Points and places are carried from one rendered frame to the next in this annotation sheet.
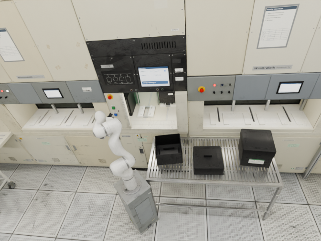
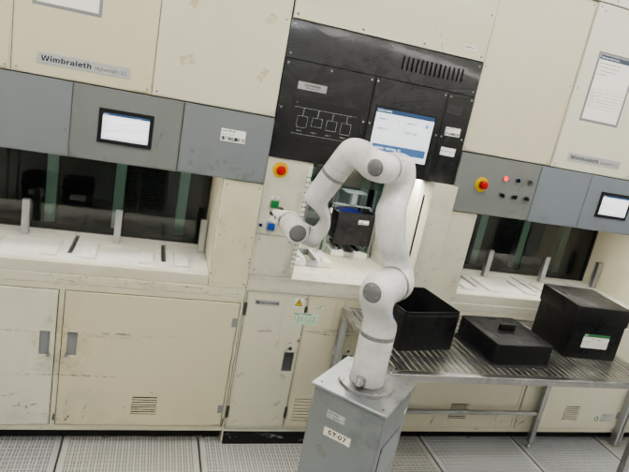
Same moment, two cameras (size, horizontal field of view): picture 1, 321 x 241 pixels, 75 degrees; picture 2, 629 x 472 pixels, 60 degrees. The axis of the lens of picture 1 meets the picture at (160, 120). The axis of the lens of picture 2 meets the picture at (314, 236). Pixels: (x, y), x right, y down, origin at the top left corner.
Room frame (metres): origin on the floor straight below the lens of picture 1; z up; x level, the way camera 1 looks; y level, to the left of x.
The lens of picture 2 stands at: (-0.21, 1.48, 1.69)
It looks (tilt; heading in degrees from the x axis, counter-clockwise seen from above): 14 degrees down; 330
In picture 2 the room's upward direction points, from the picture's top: 11 degrees clockwise
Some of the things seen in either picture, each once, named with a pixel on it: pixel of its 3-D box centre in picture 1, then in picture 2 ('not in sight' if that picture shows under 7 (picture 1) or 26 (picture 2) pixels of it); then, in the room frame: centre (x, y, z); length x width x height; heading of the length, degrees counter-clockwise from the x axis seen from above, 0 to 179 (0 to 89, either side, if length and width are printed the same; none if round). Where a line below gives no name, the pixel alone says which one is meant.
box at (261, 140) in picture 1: (255, 147); (578, 321); (1.31, -0.91, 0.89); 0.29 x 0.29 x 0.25; 73
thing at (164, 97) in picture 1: (167, 90); (349, 219); (2.28, -0.15, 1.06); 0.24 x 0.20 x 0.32; 78
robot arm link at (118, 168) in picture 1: (121, 169); (380, 304); (1.15, 0.41, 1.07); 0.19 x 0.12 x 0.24; 118
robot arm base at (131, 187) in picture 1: (129, 180); (371, 359); (1.16, 0.38, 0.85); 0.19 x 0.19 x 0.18
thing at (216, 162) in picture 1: (207, 158); (504, 337); (1.30, -0.42, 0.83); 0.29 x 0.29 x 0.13; 80
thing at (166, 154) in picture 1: (168, 148); (411, 317); (1.49, -0.04, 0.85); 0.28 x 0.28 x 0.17; 86
